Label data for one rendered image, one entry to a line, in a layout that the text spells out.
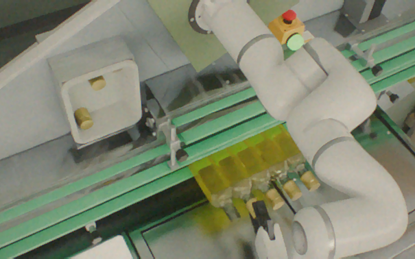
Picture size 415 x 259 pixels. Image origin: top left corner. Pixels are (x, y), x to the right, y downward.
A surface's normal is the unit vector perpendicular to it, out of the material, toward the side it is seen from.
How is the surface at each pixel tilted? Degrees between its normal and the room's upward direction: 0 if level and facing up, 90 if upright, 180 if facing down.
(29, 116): 0
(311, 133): 108
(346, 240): 45
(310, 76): 55
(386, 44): 90
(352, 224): 71
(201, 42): 2
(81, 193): 90
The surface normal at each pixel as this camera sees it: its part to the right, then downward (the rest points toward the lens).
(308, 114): -0.61, -0.30
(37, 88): 0.49, 0.72
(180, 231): 0.05, -0.59
